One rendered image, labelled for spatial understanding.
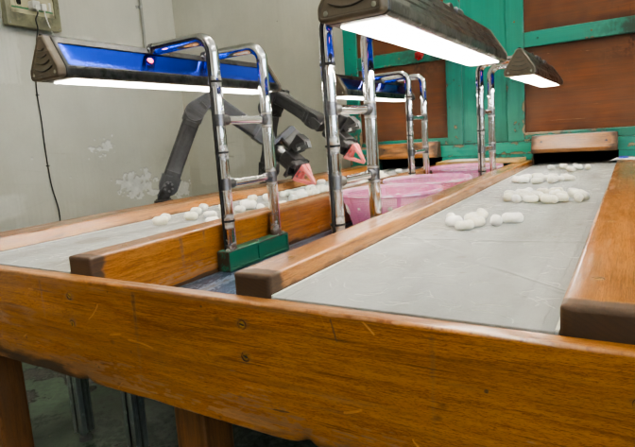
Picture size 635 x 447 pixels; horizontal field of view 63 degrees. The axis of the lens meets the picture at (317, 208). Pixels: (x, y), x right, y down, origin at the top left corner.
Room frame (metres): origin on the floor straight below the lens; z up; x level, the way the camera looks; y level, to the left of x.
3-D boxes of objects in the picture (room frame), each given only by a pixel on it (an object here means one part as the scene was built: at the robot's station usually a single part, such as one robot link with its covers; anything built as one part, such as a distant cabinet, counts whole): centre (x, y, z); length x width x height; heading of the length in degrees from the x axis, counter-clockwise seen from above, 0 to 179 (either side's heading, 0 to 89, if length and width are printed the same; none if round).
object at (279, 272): (1.36, -0.39, 0.71); 1.81 x 0.05 x 0.11; 148
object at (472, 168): (1.96, -0.57, 0.72); 0.27 x 0.27 x 0.10
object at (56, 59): (1.14, 0.27, 1.08); 0.62 x 0.08 x 0.07; 148
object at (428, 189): (1.35, -0.19, 0.72); 0.27 x 0.27 x 0.10
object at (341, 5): (0.84, -0.21, 1.08); 0.62 x 0.08 x 0.07; 148
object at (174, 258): (1.53, -0.11, 0.71); 1.81 x 0.05 x 0.11; 148
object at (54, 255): (1.62, 0.04, 0.73); 1.81 x 0.30 x 0.02; 148
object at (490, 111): (1.71, -0.65, 0.90); 0.20 x 0.19 x 0.45; 148
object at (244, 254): (1.09, 0.20, 0.90); 0.20 x 0.19 x 0.45; 148
